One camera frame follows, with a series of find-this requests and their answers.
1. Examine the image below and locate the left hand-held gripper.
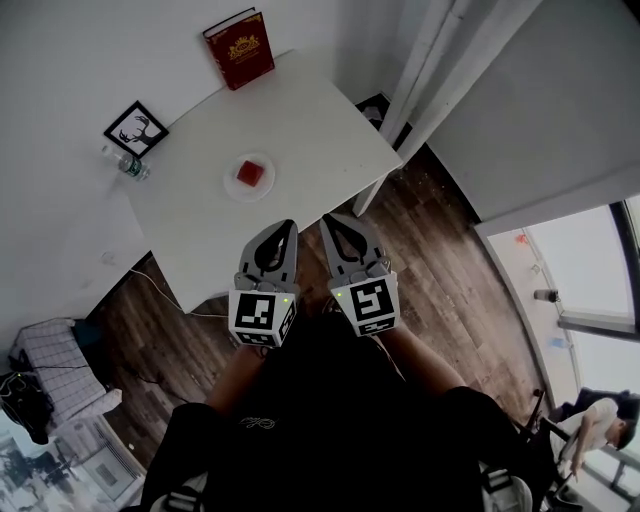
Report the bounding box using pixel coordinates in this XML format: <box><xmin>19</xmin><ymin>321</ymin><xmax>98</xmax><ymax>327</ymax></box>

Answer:
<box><xmin>227</xmin><ymin>218</ymin><xmax>301</xmax><ymax>349</ymax></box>

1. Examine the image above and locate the person's right white shoe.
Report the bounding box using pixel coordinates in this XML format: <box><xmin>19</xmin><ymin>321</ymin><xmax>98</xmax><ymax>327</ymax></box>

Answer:
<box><xmin>478</xmin><ymin>463</ymin><xmax>534</xmax><ymax>512</ymax></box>

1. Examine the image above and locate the white table leg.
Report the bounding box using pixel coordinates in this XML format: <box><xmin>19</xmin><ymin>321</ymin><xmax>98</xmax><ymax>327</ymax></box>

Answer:
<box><xmin>351</xmin><ymin>174</ymin><xmax>387</xmax><ymax>219</ymax></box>

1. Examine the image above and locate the person's right forearm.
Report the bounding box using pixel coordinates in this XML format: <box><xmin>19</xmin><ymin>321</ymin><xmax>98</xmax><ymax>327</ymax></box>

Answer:
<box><xmin>370</xmin><ymin>323</ymin><xmax>468</xmax><ymax>397</ymax></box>

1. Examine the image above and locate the red piece of meat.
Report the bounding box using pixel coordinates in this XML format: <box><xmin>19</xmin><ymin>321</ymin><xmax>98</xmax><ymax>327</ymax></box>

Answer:
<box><xmin>234</xmin><ymin>159</ymin><xmax>266</xmax><ymax>186</ymax></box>

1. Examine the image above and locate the black chair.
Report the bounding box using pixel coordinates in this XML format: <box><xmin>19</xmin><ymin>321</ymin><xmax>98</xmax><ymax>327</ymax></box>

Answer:
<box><xmin>513</xmin><ymin>389</ymin><xmax>581</xmax><ymax>506</ymax></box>

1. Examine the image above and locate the clear plastic water bottle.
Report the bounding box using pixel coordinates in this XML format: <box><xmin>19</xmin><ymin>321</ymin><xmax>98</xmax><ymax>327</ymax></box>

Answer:
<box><xmin>101</xmin><ymin>144</ymin><xmax>152</xmax><ymax>183</ymax></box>

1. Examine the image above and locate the person's left forearm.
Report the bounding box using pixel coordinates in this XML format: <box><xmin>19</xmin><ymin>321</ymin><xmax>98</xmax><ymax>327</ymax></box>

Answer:
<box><xmin>203</xmin><ymin>343</ymin><xmax>269</xmax><ymax>417</ymax></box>

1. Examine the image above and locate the white round plate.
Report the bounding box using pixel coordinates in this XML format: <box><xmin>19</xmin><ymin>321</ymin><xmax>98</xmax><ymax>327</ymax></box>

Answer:
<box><xmin>222</xmin><ymin>152</ymin><xmax>277</xmax><ymax>203</ymax></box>

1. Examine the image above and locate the person's left white shoe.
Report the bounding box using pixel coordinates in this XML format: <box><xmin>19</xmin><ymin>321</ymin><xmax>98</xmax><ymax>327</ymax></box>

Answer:
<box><xmin>158</xmin><ymin>469</ymin><xmax>211</xmax><ymax>512</ymax></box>

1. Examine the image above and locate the person's white shoe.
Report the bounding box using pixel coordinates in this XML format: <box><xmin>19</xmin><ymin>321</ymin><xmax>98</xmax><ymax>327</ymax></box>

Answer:
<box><xmin>158</xmin><ymin>469</ymin><xmax>211</xmax><ymax>512</ymax></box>
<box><xmin>478</xmin><ymin>463</ymin><xmax>534</xmax><ymax>512</ymax></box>

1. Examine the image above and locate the black framed deer picture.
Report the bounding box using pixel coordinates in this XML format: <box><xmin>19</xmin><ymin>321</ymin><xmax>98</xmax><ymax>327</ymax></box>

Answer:
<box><xmin>103</xmin><ymin>100</ymin><xmax>171</xmax><ymax>160</ymax></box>

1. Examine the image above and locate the white cable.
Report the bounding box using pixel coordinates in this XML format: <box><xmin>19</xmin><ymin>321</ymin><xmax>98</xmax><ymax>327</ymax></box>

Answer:
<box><xmin>129</xmin><ymin>268</ymin><xmax>231</xmax><ymax>319</ymax></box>

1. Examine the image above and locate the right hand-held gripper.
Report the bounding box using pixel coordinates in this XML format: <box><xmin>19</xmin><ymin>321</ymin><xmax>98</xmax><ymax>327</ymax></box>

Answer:
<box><xmin>319</xmin><ymin>213</ymin><xmax>400</xmax><ymax>339</ymax></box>

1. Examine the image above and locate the red book with gold print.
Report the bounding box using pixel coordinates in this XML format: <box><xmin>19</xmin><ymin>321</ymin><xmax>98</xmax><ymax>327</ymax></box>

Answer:
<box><xmin>201</xmin><ymin>6</ymin><xmax>276</xmax><ymax>92</ymax></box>

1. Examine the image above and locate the black bag with cables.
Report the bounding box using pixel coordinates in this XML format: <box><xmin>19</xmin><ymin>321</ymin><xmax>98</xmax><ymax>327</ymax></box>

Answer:
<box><xmin>0</xmin><ymin>369</ymin><xmax>55</xmax><ymax>446</ymax></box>

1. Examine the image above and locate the white checked cloth box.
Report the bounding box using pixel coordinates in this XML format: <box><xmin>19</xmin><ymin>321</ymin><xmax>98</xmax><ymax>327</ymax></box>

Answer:
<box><xmin>13</xmin><ymin>318</ymin><xmax>123</xmax><ymax>429</ymax></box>

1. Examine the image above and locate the person's black clothing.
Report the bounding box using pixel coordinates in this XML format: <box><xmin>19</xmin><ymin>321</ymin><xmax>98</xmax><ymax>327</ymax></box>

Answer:
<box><xmin>138</xmin><ymin>313</ymin><xmax>560</xmax><ymax>512</ymax></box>

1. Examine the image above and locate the black box with white label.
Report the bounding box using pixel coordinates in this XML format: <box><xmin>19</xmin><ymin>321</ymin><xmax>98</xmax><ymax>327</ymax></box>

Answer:
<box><xmin>353</xmin><ymin>91</ymin><xmax>414</xmax><ymax>151</ymax></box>

